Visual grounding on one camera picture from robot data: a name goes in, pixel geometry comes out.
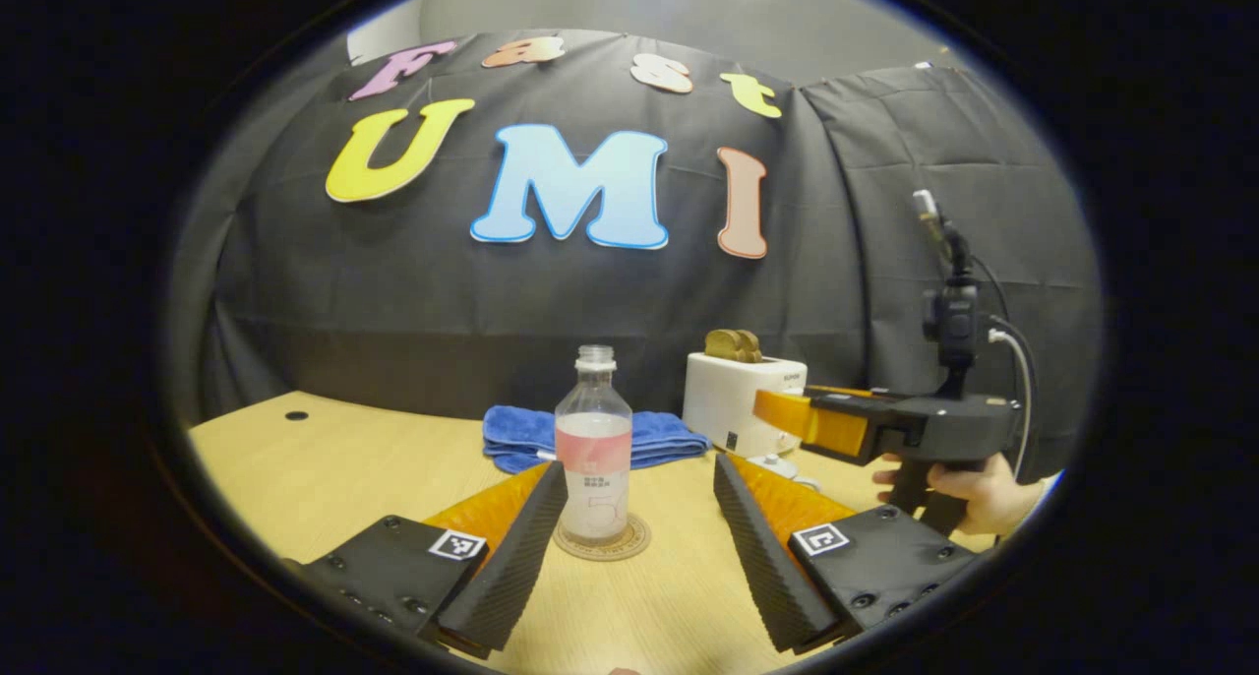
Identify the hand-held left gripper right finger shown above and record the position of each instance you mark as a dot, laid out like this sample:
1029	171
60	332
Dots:
762	557

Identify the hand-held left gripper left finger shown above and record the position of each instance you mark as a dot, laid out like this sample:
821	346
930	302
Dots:
521	557

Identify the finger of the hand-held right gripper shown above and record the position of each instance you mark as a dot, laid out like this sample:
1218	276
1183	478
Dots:
846	392
836	424

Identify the white teacup lid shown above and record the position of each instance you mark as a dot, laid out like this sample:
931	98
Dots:
777	465

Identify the round cork coaster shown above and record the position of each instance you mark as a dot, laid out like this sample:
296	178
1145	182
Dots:
636	543

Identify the clear water bottle pink label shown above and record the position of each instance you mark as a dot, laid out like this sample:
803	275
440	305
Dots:
593	459

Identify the brown toast slice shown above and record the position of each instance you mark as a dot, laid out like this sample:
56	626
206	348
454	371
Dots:
751	346
720	345

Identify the white toaster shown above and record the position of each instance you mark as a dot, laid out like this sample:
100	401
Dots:
723	399

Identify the folded blue towel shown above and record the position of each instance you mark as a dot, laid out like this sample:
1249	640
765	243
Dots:
669	434

